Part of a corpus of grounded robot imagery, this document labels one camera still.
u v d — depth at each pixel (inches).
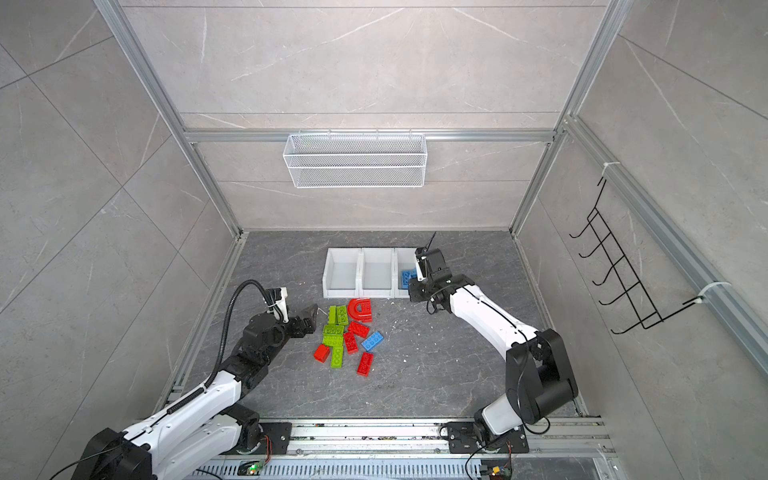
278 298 28.6
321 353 33.7
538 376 16.9
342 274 41.6
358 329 35.7
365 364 33.6
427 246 46.2
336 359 33.8
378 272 40.7
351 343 34.6
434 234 47.3
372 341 34.8
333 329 35.7
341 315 37.4
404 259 40.9
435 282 25.9
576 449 28.6
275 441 28.7
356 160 39.7
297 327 29.3
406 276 39.3
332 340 35.5
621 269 27.0
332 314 36.6
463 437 28.7
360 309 37.9
